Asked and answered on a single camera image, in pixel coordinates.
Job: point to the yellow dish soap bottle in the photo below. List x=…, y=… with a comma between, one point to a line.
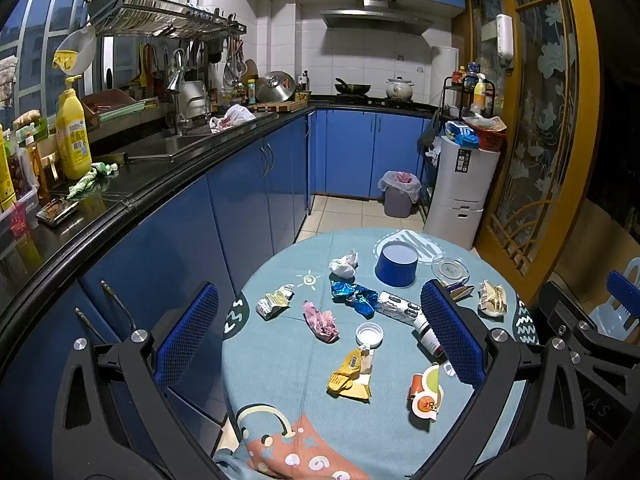
x=72, y=135

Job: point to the black wok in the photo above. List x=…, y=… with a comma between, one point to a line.
x=352, y=87

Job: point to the white round cap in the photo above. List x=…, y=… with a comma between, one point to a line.
x=369, y=334

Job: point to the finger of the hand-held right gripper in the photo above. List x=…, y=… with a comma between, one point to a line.
x=622, y=290
x=555, y=300

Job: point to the steel kitchen sink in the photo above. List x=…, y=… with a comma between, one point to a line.
x=165, y=147

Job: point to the grey lined trash bin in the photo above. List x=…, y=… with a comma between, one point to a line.
x=398, y=192

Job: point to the black metal rack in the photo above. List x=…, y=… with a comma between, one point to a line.
x=450, y=95

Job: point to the pink paper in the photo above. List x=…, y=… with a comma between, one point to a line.
x=320, y=322

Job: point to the red plastic basket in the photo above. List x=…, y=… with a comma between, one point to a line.
x=487, y=135

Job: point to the clear round plastic lid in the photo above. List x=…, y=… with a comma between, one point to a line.
x=450, y=268

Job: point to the kitchen window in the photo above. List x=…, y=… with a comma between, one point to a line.
x=40, y=20

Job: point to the gold crumpled wrapper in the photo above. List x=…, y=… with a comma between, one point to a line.
x=492, y=299

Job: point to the dark hanging cloth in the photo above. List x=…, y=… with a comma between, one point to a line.
x=427, y=135

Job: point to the dark food tray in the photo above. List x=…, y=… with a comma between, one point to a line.
x=57, y=210

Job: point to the blue base cabinets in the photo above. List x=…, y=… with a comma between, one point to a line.
x=250, y=200

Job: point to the black kitchen countertop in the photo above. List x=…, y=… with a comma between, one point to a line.
x=150, y=180

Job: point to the yellow spray bottle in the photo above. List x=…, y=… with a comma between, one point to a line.
x=479, y=92

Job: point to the wooden glass door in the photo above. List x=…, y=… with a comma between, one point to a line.
x=540, y=110

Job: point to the steel sink faucet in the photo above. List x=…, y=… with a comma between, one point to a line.
x=175, y=95

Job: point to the yellow crumpled wrapper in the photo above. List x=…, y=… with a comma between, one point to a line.
x=347, y=375

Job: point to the small red white bottle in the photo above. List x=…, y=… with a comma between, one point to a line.
x=427, y=335

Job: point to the cream crumpled wrapper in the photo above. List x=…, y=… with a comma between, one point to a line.
x=272, y=304

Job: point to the white plastic bag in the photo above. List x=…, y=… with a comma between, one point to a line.
x=232, y=116

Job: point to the steel pot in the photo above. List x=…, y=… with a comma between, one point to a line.
x=192, y=97

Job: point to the grey storage cabinet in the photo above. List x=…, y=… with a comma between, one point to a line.
x=462, y=185

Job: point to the white tissue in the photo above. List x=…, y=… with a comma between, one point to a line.
x=344, y=262

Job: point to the dark sauce bottle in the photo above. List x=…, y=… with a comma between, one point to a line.
x=305, y=81

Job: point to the wooden cutting board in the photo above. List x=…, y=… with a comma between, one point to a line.
x=280, y=106

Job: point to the white soap dispenser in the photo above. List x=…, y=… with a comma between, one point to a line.
x=505, y=40

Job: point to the blue cylinder container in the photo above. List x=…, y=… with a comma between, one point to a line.
x=396, y=267

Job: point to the orange green packet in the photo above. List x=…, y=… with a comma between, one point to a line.
x=425, y=395

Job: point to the steel wok lid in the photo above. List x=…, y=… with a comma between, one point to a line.
x=275, y=87

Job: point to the hanging kitchen utensils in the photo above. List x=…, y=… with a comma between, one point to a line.
x=195, y=57

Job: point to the light blue plastic chair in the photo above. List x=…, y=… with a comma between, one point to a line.
x=620, y=317

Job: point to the steel range hood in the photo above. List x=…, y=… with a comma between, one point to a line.
x=377, y=15

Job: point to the white printed wrapper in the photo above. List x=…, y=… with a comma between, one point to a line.
x=395, y=305

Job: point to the green dish cloth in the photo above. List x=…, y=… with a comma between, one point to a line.
x=95, y=175

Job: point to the blue foil wrapper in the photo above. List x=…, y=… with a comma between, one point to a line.
x=352, y=294

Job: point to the blue snack packet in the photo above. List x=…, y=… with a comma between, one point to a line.
x=460, y=132

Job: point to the round table with blue cloth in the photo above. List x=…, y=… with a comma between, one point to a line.
x=290, y=360

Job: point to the metal dish rack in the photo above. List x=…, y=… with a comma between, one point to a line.
x=165, y=15

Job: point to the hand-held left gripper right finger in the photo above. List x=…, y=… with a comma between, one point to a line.
x=450, y=332

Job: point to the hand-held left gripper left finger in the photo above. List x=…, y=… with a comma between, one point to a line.
x=186, y=340

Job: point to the white cooking pot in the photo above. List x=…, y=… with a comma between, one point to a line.
x=399, y=87

